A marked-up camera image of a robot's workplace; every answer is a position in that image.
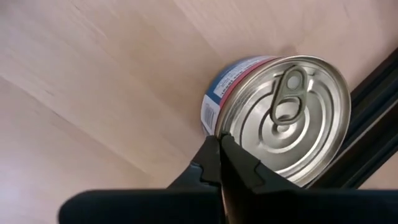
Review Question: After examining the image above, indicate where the navy pink tuna can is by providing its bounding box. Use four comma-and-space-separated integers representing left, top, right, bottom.
200, 55, 352, 189

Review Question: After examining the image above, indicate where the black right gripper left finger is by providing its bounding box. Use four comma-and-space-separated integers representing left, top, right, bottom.
58, 135, 223, 224

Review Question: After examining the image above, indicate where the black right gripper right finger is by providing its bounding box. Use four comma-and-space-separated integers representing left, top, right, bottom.
221, 133, 398, 224

